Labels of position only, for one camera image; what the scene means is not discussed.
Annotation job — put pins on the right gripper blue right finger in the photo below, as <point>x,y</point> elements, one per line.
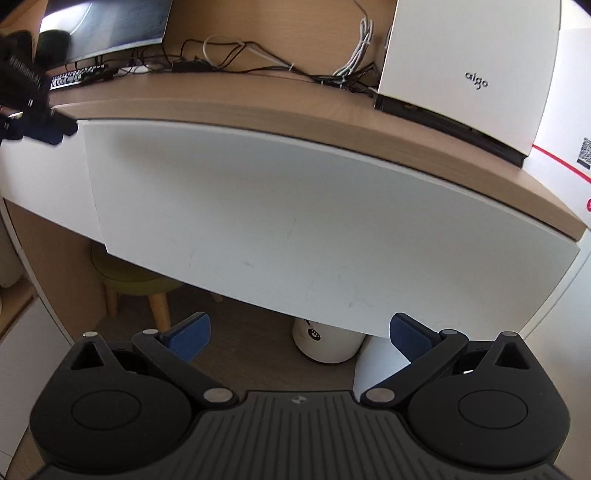
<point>412,338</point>

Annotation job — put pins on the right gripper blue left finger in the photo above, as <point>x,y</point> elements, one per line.
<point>189,337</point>

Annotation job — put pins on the black keyboard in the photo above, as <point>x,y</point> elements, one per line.
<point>79,77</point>

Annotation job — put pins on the small white left drawer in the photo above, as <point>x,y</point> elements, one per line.
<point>52,182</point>

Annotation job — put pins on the white round appliance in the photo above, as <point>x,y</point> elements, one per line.
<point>326,344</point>

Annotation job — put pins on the green wooden stool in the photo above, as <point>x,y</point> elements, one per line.
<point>122,278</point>

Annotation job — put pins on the black computer monitor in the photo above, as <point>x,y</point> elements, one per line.
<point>76,30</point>

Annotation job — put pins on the white box red stripe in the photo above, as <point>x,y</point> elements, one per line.
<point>560,159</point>

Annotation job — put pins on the white aigo computer case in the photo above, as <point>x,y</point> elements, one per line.
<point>480,71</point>

